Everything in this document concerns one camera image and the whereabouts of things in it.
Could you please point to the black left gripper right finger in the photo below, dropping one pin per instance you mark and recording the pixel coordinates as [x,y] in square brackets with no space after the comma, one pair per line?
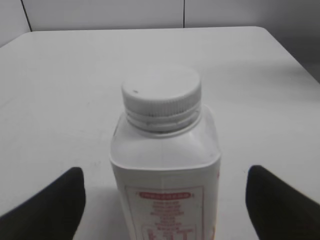
[277,211]

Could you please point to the white ribbed bottle cap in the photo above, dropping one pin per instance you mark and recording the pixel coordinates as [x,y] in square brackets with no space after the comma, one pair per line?
[161,91]

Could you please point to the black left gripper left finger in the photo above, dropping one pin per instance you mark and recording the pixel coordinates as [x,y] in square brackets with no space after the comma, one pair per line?
[54,213]

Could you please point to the white yogurt drink bottle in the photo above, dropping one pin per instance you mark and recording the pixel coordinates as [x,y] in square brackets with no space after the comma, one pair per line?
[168,183]

